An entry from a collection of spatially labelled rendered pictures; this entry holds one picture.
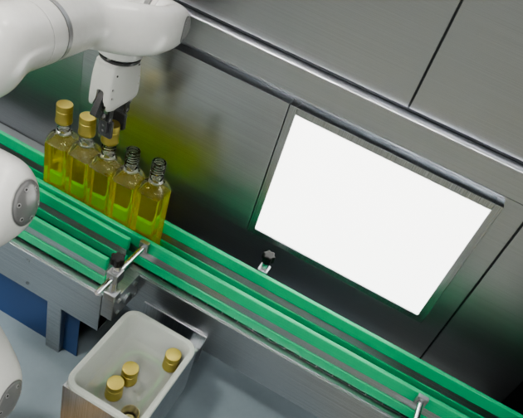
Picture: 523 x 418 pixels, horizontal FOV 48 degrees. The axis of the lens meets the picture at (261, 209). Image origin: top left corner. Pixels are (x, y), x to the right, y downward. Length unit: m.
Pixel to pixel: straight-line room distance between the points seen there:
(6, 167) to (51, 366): 0.86
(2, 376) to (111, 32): 0.54
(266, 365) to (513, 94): 0.72
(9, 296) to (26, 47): 0.90
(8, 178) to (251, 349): 0.73
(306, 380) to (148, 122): 0.65
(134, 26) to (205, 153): 0.41
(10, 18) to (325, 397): 0.94
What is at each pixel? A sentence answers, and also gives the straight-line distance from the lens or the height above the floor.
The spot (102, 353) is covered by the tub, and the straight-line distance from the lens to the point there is 1.28.
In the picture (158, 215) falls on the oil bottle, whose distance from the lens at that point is 1.25.
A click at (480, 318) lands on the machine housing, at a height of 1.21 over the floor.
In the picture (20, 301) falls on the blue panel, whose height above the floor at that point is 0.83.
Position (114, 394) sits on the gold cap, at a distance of 1.24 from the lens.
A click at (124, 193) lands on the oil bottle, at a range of 1.25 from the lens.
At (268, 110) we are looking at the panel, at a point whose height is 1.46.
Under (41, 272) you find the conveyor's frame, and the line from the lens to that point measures 1.36.
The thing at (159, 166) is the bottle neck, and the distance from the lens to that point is 1.18.
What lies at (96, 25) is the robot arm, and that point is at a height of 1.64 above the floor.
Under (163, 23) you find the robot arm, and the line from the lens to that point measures 0.98.
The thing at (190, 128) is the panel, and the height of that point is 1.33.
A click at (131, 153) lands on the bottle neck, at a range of 1.20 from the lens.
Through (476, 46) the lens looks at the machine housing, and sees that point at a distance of 1.05.
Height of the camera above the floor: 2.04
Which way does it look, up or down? 40 degrees down
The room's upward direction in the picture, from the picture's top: 20 degrees clockwise
